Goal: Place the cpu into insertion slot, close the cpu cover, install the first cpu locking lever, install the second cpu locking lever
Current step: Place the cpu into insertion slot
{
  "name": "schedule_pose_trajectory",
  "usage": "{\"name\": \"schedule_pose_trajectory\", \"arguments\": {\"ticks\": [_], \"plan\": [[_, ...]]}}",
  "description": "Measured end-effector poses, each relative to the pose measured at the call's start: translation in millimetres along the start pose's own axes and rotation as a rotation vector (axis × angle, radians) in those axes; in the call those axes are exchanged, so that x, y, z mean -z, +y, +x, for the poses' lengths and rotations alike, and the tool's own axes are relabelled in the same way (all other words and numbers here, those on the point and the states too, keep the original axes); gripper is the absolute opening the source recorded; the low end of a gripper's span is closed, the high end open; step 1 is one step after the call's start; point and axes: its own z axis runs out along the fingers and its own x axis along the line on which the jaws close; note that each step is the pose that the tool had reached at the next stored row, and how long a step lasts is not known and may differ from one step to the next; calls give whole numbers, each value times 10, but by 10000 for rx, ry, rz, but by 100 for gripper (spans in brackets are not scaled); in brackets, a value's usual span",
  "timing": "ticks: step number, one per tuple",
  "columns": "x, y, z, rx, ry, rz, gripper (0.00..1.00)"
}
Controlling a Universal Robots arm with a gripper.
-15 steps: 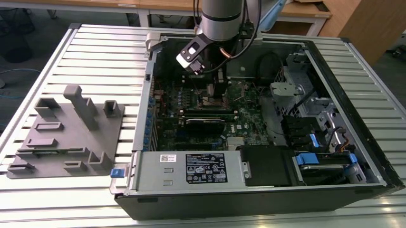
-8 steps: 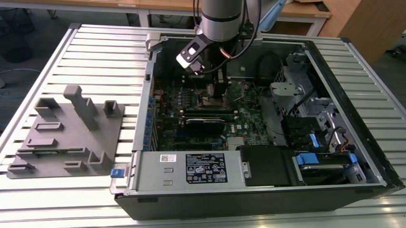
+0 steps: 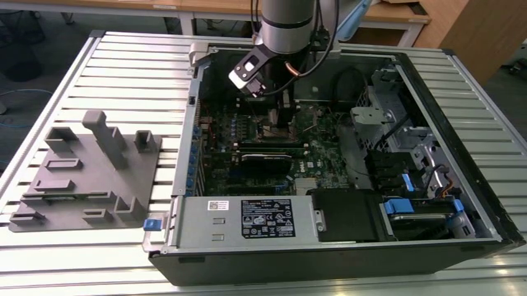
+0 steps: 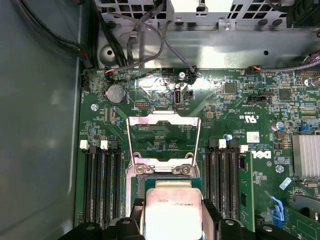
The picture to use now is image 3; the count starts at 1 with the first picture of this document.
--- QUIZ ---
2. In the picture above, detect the silver chipset heatsink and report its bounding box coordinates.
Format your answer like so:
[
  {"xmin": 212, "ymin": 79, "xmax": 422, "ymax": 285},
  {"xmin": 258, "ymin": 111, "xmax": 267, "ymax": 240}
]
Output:
[{"xmin": 294, "ymin": 177, "xmax": 322, "ymax": 190}]

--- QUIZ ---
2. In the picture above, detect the blue floor cable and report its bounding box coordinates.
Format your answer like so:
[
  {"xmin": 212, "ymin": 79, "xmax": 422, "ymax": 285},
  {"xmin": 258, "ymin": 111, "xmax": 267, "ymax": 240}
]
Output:
[{"xmin": 0, "ymin": 88, "xmax": 55, "ymax": 130}]

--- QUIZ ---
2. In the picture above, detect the grey power supply unit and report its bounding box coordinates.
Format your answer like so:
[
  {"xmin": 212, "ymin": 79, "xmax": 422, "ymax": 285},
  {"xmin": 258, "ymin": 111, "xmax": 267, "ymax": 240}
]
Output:
[{"xmin": 171, "ymin": 195, "xmax": 322, "ymax": 248}]

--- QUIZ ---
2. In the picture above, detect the green motherboard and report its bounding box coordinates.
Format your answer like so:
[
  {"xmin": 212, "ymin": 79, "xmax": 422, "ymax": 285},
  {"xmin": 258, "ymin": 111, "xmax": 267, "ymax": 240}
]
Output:
[{"xmin": 196, "ymin": 98, "xmax": 359, "ymax": 197}]

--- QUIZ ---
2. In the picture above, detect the silver metal bracket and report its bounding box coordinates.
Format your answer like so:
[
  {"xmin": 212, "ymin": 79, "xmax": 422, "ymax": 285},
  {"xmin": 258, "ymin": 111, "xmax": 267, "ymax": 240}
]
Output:
[{"xmin": 350, "ymin": 106, "xmax": 396, "ymax": 127}]

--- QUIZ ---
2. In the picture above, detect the black disk bay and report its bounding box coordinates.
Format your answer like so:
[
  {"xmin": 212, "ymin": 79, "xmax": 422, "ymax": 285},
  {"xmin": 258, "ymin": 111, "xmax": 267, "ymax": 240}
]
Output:
[{"xmin": 364, "ymin": 150, "xmax": 423, "ymax": 194}]

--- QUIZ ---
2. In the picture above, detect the grey case latch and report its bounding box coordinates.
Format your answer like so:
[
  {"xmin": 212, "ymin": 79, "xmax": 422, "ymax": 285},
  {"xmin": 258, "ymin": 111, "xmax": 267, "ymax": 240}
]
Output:
[{"xmin": 188, "ymin": 43, "xmax": 212, "ymax": 68}]

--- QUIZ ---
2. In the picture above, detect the grey parts rack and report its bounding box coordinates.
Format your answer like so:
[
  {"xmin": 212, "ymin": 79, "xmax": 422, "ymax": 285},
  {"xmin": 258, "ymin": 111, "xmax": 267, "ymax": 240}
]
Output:
[{"xmin": 7, "ymin": 110, "xmax": 164, "ymax": 234}]

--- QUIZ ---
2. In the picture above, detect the black camera cable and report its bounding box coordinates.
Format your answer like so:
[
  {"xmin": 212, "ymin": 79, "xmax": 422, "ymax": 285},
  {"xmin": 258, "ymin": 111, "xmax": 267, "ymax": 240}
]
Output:
[{"xmin": 263, "ymin": 0, "xmax": 342, "ymax": 96}]

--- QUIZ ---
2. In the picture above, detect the CPU socket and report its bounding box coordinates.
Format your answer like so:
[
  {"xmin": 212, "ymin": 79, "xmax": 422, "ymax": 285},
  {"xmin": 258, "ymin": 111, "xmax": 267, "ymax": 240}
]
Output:
[{"xmin": 254, "ymin": 115, "xmax": 300, "ymax": 143}]

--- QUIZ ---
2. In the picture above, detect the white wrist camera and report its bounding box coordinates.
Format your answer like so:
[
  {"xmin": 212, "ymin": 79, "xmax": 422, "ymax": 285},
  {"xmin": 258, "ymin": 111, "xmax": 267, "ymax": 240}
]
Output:
[{"xmin": 228, "ymin": 46, "xmax": 268, "ymax": 99}]

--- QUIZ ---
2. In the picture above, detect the green RAM stick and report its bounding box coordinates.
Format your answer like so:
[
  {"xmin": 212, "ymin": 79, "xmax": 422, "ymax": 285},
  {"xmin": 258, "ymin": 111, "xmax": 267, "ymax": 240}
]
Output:
[{"xmin": 240, "ymin": 147, "xmax": 310, "ymax": 155}]

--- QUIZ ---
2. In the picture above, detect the black graphics card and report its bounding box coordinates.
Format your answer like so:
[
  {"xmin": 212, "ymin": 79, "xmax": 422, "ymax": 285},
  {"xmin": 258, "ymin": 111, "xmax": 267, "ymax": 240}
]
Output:
[{"xmin": 240, "ymin": 152, "xmax": 294, "ymax": 179}]

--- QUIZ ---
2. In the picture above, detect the silver CPU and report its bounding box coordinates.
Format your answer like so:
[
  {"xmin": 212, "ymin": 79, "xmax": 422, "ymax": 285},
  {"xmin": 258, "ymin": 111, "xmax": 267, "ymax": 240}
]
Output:
[{"xmin": 263, "ymin": 125, "xmax": 291, "ymax": 139}]

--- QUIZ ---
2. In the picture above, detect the perforated metal drive cage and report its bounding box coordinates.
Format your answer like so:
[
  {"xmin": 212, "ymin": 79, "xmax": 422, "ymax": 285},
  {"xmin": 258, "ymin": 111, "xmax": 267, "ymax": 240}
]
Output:
[{"xmin": 352, "ymin": 68, "xmax": 415, "ymax": 155}]

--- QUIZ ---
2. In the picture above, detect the hard disk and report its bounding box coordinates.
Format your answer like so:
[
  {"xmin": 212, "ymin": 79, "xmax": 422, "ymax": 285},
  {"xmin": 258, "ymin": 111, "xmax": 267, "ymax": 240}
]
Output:
[{"xmin": 388, "ymin": 213, "xmax": 451, "ymax": 241}]

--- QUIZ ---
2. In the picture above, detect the black PC case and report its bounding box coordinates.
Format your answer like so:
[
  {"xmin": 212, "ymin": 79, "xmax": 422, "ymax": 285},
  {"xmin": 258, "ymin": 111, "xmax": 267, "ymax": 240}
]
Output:
[{"xmin": 142, "ymin": 41, "xmax": 527, "ymax": 287}]

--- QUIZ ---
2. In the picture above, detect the pale blue teach pendant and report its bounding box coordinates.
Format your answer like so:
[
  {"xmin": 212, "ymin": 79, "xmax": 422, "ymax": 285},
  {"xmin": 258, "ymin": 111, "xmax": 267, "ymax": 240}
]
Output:
[{"xmin": 335, "ymin": 0, "xmax": 374, "ymax": 43}]

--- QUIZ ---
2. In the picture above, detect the coloured wire bundle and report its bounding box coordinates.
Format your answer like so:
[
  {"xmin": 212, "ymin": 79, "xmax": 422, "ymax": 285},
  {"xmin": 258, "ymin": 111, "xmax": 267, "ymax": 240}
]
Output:
[{"xmin": 436, "ymin": 181, "xmax": 460, "ymax": 200}]

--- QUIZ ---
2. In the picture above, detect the metal socket cover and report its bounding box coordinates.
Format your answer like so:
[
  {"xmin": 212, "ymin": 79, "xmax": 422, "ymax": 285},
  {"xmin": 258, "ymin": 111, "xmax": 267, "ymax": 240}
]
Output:
[{"xmin": 267, "ymin": 107, "xmax": 299, "ymax": 139}]

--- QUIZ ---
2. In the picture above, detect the wooden cabinet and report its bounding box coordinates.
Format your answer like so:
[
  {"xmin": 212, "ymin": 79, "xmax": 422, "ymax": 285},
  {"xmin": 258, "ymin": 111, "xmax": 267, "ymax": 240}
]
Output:
[{"xmin": 411, "ymin": 0, "xmax": 527, "ymax": 84}]

